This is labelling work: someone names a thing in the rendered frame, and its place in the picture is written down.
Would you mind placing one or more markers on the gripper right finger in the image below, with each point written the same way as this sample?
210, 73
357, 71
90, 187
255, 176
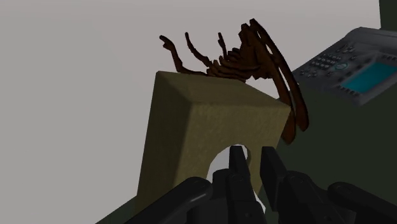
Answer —
297, 198

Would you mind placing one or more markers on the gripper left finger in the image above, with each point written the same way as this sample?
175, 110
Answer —
237, 192

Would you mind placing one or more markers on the tan arch-shaped block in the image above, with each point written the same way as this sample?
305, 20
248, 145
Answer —
217, 108

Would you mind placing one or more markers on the dark brown skeletal figure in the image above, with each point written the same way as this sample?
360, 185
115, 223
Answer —
248, 59

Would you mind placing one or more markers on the grey desk phone teal screen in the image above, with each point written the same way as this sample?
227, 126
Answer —
366, 77

